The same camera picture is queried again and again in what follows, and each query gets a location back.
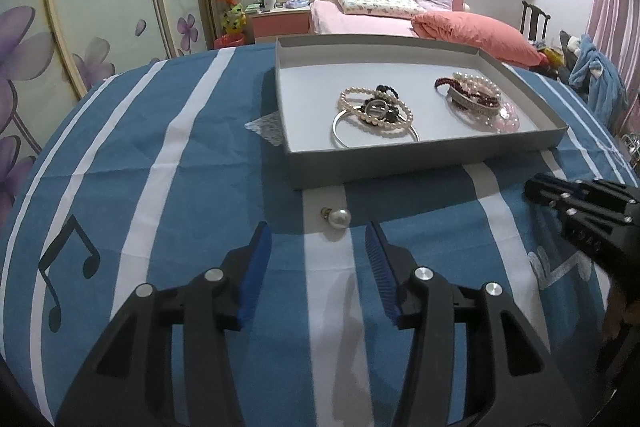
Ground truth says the salmon pink duvet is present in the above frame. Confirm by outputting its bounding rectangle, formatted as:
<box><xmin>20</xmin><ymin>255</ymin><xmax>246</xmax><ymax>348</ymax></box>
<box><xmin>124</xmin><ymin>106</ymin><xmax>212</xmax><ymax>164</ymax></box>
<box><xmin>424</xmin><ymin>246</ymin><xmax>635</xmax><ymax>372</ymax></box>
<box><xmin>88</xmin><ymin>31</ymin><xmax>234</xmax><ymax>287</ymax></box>
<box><xmin>411</xmin><ymin>11</ymin><xmax>542</xmax><ymax>68</ymax></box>

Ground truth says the pearl earring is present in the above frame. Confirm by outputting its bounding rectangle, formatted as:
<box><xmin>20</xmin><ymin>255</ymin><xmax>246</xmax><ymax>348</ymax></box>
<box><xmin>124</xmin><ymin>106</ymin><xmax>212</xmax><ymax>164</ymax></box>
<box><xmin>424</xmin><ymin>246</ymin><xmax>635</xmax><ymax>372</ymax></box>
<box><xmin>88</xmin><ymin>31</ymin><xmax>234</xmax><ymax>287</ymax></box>
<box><xmin>320</xmin><ymin>207</ymin><xmax>352</xmax><ymax>230</ymax></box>

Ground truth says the grey cardboard tray box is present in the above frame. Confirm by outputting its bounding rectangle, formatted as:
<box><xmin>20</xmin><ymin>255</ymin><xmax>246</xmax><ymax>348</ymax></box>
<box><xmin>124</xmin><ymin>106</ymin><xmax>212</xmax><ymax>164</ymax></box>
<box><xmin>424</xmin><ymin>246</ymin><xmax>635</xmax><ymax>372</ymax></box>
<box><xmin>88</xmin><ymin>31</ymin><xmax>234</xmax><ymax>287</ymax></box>
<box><xmin>274</xmin><ymin>35</ymin><xmax>567</xmax><ymax>188</ymax></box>

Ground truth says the pink pearl bracelet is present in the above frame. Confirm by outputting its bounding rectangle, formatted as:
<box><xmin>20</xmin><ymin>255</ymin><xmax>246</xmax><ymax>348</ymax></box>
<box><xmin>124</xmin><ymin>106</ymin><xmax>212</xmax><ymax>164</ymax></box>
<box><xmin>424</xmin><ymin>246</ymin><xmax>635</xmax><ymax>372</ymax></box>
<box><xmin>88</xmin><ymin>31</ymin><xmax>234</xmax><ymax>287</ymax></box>
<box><xmin>337</xmin><ymin>84</ymin><xmax>416</xmax><ymax>137</ymax></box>

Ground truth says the large white pearl bracelet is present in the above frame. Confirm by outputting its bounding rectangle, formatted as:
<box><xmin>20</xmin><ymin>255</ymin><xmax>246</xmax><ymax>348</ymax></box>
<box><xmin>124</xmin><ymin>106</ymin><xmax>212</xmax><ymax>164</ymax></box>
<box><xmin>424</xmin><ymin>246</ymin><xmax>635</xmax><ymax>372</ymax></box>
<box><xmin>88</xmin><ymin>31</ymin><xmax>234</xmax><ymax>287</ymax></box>
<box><xmin>449</xmin><ymin>71</ymin><xmax>504</xmax><ymax>108</ymax></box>

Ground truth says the pink bed sheet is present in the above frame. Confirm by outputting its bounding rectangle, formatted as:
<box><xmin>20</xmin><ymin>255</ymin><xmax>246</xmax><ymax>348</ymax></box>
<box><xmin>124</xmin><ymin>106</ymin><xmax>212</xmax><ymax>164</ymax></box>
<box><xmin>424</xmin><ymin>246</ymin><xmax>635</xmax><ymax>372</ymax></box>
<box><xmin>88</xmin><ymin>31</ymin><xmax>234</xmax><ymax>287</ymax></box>
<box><xmin>310</xmin><ymin>0</ymin><xmax>418</xmax><ymax>38</ymax></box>

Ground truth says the floral sliding wardrobe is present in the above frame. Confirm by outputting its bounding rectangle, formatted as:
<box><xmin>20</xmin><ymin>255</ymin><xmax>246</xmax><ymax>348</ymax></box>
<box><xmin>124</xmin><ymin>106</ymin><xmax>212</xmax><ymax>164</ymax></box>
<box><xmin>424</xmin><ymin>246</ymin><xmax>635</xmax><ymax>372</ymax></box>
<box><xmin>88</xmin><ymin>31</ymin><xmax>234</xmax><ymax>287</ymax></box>
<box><xmin>1</xmin><ymin>0</ymin><xmax>213</xmax><ymax>213</ymax></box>

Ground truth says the grey cuff bangle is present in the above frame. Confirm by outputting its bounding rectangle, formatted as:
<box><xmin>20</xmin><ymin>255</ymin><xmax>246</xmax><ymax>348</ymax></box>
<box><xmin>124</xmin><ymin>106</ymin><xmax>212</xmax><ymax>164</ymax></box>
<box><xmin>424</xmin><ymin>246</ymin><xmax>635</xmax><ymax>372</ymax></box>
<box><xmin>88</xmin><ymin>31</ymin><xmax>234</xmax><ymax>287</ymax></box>
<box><xmin>448</xmin><ymin>86</ymin><xmax>501</xmax><ymax>117</ymax></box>

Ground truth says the dark wooden chair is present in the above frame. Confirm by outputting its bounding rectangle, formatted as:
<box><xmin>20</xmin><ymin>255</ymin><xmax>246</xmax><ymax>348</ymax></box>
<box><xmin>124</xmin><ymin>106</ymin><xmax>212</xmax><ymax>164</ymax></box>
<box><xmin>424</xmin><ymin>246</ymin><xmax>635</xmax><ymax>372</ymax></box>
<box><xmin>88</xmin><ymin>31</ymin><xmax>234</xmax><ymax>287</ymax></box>
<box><xmin>520</xmin><ymin>0</ymin><xmax>551</xmax><ymax>42</ymax></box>

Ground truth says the pink nightstand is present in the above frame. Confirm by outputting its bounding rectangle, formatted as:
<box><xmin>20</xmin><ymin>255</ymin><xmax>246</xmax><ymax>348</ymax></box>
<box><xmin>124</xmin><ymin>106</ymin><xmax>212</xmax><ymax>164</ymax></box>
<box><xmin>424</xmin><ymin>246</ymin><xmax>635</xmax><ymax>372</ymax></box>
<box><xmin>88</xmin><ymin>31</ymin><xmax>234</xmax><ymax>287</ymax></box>
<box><xmin>246</xmin><ymin>6</ymin><xmax>310</xmax><ymax>43</ymax></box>

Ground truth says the white floral pillow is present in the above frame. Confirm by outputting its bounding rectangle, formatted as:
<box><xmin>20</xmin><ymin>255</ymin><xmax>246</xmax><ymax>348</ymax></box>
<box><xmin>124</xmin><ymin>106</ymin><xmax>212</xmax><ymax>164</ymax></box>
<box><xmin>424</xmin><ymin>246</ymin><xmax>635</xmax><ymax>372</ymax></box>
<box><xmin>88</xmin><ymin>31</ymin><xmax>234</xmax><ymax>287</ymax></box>
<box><xmin>335</xmin><ymin>0</ymin><xmax>425</xmax><ymax>20</ymax></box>

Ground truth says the pink curtain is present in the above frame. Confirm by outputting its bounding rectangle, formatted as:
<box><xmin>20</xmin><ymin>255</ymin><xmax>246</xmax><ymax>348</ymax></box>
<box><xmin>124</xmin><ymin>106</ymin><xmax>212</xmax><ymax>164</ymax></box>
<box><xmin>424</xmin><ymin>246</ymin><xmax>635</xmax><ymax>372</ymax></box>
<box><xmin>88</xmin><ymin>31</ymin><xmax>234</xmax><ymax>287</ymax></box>
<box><xmin>588</xmin><ymin>0</ymin><xmax>639</xmax><ymax>132</ymax></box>

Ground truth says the blue white striped bedsheet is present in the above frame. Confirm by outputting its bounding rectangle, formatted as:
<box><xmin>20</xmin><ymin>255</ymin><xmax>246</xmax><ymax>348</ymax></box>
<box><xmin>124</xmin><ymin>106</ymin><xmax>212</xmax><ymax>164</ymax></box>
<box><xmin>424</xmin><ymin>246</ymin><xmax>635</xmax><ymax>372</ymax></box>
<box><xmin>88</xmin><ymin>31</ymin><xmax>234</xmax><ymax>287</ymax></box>
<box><xmin>1</xmin><ymin>44</ymin><xmax>637</xmax><ymax>426</ymax></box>

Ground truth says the dark red bead bracelet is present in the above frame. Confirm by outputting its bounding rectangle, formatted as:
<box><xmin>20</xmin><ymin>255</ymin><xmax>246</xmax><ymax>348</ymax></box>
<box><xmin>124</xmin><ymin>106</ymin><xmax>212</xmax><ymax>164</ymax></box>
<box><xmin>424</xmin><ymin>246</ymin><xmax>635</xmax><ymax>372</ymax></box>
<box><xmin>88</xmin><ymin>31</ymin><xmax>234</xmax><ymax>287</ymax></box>
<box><xmin>433</xmin><ymin>76</ymin><xmax>501</xmax><ymax>108</ymax></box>

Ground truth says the blue clothes pile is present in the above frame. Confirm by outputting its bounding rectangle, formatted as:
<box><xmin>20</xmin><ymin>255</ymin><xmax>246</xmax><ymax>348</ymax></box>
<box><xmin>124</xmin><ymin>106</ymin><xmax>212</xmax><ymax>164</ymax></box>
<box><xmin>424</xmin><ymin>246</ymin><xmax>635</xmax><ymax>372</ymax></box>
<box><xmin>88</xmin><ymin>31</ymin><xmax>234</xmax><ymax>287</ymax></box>
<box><xmin>568</xmin><ymin>34</ymin><xmax>628</xmax><ymax>130</ymax></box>

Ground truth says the black bead bracelet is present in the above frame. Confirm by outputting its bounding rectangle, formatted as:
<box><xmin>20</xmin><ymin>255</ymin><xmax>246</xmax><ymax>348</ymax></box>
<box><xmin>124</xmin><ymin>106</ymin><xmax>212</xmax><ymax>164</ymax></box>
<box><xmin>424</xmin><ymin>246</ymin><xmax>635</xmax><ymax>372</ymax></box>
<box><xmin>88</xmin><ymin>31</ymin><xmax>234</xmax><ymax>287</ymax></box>
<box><xmin>359</xmin><ymin>82</ymin><xmax>407</xmax><ymax>126</ymax></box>

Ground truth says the right hand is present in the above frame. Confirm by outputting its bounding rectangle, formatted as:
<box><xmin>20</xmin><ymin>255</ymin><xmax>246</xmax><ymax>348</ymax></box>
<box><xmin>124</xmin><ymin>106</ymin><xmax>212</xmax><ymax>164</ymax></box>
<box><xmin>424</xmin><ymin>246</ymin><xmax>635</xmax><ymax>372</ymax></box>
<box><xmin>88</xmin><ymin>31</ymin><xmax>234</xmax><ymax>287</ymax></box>
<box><xmin>602</xmin><ymin>282</ymin><xmax>639</xmax><ymax>341</ymax></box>

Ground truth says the silver round bangle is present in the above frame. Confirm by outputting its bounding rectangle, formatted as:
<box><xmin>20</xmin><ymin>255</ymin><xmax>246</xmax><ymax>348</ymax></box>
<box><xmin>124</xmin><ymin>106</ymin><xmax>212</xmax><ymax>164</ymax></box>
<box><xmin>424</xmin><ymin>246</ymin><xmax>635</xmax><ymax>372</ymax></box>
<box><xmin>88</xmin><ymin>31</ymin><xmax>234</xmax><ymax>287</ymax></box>
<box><xmin>331</xmin><ymin>109</ymin><xmax>420</xmax><ymax>148</ymax></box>

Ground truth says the pink glossy bead bracelet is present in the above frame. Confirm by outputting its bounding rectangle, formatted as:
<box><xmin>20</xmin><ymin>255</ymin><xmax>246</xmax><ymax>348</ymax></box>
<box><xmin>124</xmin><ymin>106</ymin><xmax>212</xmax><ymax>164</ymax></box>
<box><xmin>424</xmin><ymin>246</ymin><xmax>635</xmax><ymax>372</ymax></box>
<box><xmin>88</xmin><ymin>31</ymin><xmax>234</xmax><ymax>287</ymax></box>
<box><xmin>447</xmin><ymin>98</ymin><xmax>522</xmax><ymax>134</ymax></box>

